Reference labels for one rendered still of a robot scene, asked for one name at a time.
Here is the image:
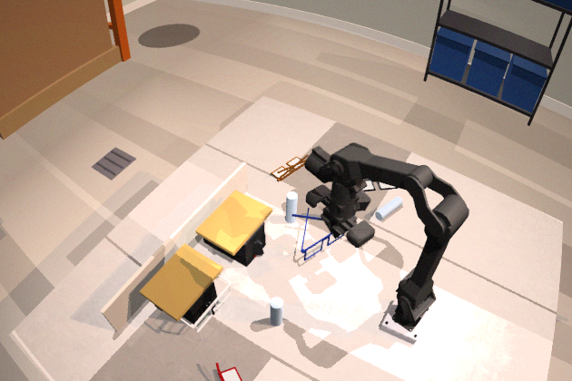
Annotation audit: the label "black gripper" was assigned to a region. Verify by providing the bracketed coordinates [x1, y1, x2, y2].
[306, 184, 375, 248]

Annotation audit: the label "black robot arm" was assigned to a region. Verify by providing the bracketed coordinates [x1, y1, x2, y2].
[304, 142, 469, 332]

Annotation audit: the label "black glasses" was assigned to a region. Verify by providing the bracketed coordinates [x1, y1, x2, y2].
[363, 180, 397, 191]

